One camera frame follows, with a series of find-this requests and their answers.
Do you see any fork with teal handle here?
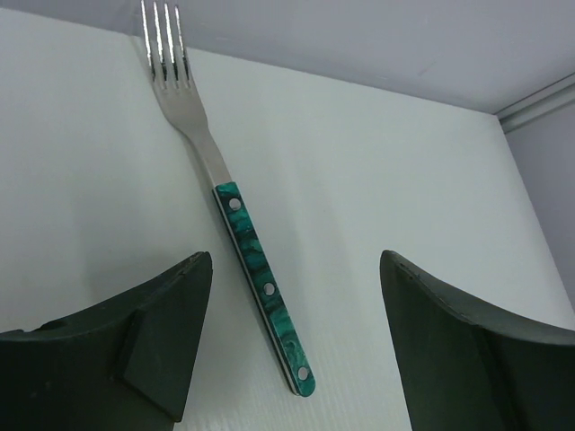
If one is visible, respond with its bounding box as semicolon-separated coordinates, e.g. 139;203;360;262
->
140;1;316;397

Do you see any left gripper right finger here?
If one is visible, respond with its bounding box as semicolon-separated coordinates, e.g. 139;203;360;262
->
380;251;574;430

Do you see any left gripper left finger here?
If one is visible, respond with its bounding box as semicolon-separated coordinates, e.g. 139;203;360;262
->
1;251;212;430

